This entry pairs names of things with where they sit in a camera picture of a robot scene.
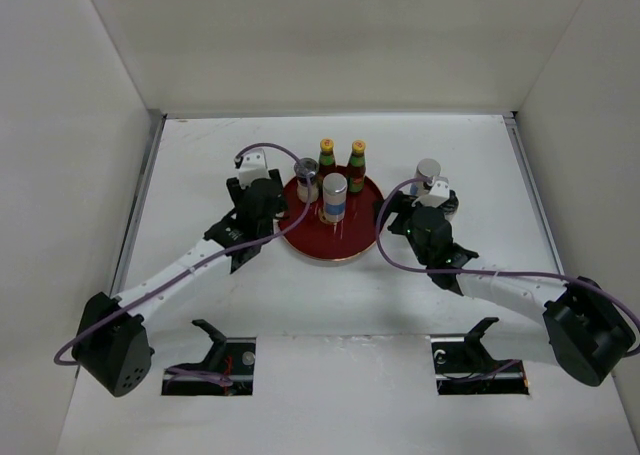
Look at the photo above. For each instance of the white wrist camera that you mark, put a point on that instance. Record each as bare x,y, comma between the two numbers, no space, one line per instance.
251,166
438,194

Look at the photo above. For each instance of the silver-lid spice jar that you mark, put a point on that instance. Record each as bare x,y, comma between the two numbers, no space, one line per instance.
334,187
429,169

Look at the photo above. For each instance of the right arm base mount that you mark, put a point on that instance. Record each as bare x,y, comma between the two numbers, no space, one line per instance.
464,367

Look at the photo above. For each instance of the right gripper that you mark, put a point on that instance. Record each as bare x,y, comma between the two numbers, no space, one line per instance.
401,204

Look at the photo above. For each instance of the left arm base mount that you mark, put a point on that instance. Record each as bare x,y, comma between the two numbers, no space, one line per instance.
227,369

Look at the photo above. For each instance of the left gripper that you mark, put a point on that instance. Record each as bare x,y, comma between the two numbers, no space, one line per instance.
237,190

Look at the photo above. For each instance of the sauce bottle yellow cap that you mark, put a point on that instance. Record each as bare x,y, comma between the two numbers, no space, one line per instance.
356,167
327,162

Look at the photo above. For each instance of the dark-cap grinder jar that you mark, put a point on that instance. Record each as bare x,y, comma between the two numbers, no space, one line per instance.
306,171
451,206

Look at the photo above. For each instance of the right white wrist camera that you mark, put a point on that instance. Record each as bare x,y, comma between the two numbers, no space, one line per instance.
438,194

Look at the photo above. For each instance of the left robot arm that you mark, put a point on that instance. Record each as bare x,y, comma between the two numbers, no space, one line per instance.
113,341

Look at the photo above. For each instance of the red round tray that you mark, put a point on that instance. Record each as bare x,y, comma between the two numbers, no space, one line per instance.
309,233

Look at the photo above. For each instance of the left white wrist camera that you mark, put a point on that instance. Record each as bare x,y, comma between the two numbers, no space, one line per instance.
251,166

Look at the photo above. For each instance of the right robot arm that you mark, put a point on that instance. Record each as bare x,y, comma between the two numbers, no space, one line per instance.
588,331

